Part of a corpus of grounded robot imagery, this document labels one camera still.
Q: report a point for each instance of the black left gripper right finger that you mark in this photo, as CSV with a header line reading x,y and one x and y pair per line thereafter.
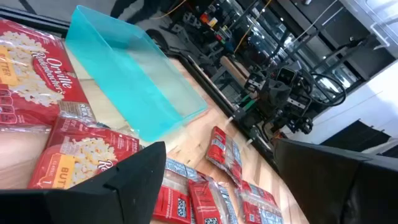
x,y
342,186

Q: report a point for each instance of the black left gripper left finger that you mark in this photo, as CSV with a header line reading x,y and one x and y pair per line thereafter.
x,y
93,202

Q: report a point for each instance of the red microwave popcorn bag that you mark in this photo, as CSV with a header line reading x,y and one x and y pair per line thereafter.
x,y
174,202
37,71
81,155
222,152
255,208
203,205

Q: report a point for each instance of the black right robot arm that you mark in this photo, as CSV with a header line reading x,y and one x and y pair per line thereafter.
x,y
295,121

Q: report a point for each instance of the green circuit board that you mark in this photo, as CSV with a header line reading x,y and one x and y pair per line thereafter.
x,y
248,104

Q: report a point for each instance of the brown cardboard tube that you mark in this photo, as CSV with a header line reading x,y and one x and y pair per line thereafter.
x,y
233,70

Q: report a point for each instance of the black storage cabinet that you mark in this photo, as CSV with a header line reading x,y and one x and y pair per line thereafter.
x,y
342,37

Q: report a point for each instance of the teal plastic basket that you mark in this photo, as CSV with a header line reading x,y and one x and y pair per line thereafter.
x,y
124,93

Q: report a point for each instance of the black equipment case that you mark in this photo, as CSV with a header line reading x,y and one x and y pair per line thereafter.
x,y
140,9

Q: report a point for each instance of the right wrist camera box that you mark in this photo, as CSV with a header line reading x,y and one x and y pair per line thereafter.
x,y
286,76

